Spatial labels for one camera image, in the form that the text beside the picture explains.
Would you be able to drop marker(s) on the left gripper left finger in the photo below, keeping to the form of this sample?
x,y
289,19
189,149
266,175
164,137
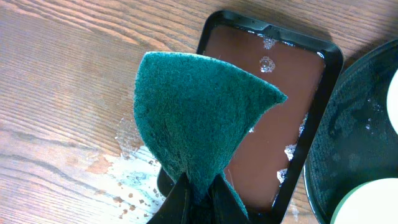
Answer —
x,y
176,207

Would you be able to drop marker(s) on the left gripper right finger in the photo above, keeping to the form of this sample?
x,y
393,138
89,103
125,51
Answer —
x,y
225,208

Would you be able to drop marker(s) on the green yellow sponge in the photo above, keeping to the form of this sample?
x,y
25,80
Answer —
x,y
192,113

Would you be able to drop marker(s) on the light blue plate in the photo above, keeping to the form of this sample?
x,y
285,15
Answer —
x,y
373,202

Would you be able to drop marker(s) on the pale green plate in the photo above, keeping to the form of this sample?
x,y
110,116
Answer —
x,y
392,102

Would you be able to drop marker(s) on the rectangular brown water tray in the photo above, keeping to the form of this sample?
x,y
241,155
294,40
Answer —
x,y
267,165

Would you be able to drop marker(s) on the round black tray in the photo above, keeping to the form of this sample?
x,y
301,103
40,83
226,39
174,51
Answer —
x,y
355,142

